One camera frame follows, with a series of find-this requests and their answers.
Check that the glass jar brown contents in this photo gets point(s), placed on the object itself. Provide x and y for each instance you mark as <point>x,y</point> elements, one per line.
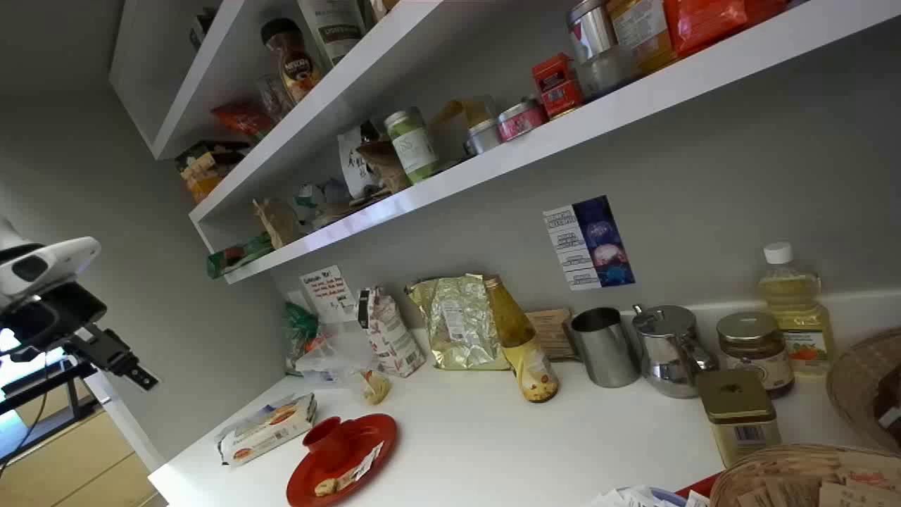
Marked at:
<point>757,353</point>

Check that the yellow package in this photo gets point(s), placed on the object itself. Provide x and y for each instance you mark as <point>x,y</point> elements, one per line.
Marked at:
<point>640,32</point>

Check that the yellow tall packet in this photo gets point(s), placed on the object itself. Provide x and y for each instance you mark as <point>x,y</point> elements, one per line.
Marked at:
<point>527,362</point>

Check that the round wicker basket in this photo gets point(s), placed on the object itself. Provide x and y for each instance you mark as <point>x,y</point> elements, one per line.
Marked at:
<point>859,384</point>

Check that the red small box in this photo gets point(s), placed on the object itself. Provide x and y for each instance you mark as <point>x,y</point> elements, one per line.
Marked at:
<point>558,84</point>

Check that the clear plastic bag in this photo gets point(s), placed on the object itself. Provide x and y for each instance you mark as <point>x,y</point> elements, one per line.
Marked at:
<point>330,355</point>

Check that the orange red bag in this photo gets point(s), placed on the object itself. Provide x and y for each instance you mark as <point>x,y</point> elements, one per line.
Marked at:
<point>720,20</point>

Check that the brown small box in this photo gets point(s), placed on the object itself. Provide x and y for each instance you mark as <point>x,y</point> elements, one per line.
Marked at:
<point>553,334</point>

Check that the steel teapot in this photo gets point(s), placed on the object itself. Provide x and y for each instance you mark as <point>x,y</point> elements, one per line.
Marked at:
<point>669,353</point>

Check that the white wall shelf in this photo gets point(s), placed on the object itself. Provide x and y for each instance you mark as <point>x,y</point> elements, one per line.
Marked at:
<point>236,89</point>
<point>565,141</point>

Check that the brown paper bag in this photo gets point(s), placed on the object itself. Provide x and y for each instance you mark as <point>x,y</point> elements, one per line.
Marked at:
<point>275,222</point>

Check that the wicker basket with packets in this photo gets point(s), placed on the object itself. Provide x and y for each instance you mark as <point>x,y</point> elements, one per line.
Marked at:
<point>807,480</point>

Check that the white printed shelf card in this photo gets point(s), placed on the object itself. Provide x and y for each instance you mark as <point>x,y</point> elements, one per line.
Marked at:
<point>354,163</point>

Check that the white upper wall shelf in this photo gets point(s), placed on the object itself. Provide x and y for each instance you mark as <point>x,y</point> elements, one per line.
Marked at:
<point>236,89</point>

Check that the green flat packets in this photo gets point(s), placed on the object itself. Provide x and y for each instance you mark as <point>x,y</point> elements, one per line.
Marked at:
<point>240,255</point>

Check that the steel cup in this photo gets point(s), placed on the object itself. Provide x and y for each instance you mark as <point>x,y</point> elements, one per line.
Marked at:
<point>607,351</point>

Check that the pink round tin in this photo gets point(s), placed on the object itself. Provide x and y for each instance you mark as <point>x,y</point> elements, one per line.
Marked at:
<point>519,120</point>

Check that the handwritten tea sign card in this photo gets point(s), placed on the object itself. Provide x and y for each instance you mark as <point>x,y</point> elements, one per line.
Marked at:
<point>329,293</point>

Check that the silver can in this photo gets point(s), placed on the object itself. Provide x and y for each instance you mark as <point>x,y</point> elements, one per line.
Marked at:
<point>593,46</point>

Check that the green lid jar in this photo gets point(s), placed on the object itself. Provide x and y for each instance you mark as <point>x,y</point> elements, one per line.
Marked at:
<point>412,145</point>

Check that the yellow oil bottle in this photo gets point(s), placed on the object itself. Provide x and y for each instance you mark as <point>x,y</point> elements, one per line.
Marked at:
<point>796,310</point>

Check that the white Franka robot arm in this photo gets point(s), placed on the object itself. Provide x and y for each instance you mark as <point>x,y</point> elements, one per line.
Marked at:
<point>53,258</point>

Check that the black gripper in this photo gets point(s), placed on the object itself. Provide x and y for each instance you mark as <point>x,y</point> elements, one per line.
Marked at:
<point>53,314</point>

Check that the red plate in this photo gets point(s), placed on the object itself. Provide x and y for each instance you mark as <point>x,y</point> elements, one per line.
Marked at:
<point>377,437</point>

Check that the blue white carton box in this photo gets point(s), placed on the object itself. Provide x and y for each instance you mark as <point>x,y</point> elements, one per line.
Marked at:
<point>591,242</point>

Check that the gold foil bag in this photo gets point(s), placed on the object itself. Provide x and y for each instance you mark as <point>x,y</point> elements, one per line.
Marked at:
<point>458,324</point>

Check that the clear plastic food container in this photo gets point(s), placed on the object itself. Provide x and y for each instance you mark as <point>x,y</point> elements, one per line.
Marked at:
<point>265,428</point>

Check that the white patterned snack bag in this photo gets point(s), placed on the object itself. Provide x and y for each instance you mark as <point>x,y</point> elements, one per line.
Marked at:
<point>391,331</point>

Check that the gold square tin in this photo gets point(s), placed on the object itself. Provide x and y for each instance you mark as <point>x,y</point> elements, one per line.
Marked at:
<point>738,413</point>

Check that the white lower wall shelf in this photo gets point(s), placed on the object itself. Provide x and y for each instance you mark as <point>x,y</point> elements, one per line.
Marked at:
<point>565,141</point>

